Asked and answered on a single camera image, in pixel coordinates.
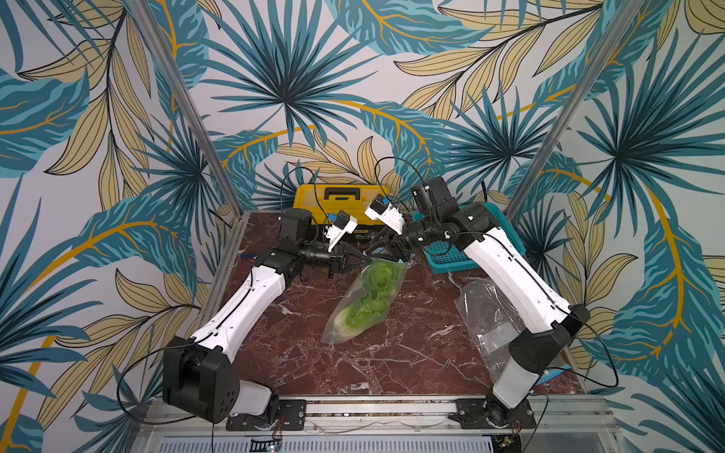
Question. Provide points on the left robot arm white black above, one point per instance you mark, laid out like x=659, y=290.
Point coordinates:
x=198, y=371

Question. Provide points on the right aluminium frame post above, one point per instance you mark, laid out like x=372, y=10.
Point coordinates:
x=591, y=72

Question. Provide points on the teal plastic basket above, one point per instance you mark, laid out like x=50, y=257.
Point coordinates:
x=444, y=258

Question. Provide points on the left aluminium frame post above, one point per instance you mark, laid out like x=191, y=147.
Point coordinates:
x=152, y=33

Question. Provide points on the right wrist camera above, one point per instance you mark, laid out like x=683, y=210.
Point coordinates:
x=432, y=199

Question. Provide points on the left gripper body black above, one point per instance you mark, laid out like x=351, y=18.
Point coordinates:
x=320, y=255

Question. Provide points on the front aluminium rail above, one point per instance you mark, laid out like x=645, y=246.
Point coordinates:
x=392, y=424

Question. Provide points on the yellow black toolbox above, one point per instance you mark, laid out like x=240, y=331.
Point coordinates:
x=321, y=200

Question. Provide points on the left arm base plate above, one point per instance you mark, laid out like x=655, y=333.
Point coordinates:
x=287, y=414

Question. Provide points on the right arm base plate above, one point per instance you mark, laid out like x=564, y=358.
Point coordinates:
x=481, y=413

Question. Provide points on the chinese cabbage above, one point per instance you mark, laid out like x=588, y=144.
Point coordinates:
x=382, y=279
x=355, y=319

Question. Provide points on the aluminium frame post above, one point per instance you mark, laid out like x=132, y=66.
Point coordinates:
x=152, y=33
x=591, y=72

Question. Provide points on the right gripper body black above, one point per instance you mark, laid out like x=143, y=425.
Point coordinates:
x=399, y=243

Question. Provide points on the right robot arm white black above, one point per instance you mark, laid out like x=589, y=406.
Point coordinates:
x=550, y=321

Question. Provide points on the clear zipper bag blue seal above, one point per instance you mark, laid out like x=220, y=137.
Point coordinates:
x=355, y=291

